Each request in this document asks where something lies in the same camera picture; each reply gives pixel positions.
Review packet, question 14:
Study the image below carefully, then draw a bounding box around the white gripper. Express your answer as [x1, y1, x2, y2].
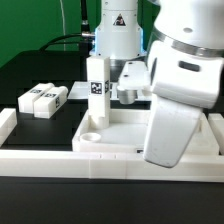
[116, 61, 204, 169]

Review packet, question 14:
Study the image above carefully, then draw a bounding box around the white desk tabletop panel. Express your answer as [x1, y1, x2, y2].
[72, 109, 220, 155]

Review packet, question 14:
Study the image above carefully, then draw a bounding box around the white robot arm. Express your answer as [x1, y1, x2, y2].
[92, 0, 224, 168]

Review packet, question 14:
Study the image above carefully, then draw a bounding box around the white marker sheet with tags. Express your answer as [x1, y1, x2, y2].
[67, 81, 153, 102]

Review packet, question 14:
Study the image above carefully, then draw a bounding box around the white U-shaped obstacle fence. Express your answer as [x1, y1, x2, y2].
[0, 113, 224, 182]

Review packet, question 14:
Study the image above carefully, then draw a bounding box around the black cable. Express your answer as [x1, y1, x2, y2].
[39, 0, 98, 52]

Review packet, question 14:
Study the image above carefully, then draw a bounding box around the white thin cable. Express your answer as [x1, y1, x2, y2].
[59, 0, 66, 52]

